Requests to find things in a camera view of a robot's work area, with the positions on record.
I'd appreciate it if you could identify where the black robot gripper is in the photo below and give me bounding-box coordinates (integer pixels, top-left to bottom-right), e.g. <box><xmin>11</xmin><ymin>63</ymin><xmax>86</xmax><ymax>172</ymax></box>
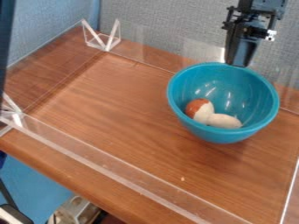
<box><xmin>223</xmin><ymin>0</ymin><xmax>289</xmax><ymax>67</ymax></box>

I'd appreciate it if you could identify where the clear acrylic left bracket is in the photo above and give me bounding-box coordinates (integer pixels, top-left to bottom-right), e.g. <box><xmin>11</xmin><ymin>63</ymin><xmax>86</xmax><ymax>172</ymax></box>
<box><xmin>0</xmin><ymin>91</ymin><xmax>25</xmax><ymax>137</ymax></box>

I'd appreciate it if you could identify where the white device under table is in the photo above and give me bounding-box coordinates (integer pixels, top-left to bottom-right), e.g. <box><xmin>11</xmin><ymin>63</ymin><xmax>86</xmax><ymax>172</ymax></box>
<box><xmin>47</xmin><ymin>195</ymin><xmax>101</xmax><ymax>224</ymax></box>

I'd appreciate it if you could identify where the clear acrylic barrier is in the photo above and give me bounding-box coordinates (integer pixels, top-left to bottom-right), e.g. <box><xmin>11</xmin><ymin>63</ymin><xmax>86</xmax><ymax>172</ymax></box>
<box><xmin>113</xmin><ymin>27</ymin><xmax>299</xmax><ymax>115</ymax></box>
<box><xmin>0</xmin><ymin>113</ymin><xmax>252</xmax><ymax>224</ymax></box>

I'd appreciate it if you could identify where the blue plastic bowl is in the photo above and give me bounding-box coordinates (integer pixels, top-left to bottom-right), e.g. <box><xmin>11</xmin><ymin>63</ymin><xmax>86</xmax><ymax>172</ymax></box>
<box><xmin>166</xmin><ymin>62</ymin><xmax>280</xmax><ymax>144</ymax></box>

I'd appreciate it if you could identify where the clear acrylic front barrier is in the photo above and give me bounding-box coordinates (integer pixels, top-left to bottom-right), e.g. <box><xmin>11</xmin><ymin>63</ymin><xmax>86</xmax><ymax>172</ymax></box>
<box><xmin>0</xmin><ymin>113</ymin><xmax>252</xmax><ymax>224</ymax></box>

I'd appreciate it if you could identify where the white brown-capped toy mushroom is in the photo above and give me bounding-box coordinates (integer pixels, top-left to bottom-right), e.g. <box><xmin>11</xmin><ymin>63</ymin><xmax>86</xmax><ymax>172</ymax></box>
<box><xmin>185</xmin><ymin>98</ymin><xmax>242</xmax><ymax>129</ymax></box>

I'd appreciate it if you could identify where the clear acrylic corner bracket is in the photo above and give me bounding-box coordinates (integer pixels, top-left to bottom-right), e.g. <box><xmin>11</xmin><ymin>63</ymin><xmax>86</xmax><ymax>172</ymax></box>
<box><xmin>81</xmin><ymin>19</ymin><xmax>122</xmax><ymax>52</ymax></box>

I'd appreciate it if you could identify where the clear acrylic back barrier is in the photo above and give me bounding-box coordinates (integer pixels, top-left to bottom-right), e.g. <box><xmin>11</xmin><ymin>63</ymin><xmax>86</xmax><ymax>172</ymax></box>
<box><xmin>113</xmin><ymin>27</ymin><xmax>299</xmax><ymax>115</ymax></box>

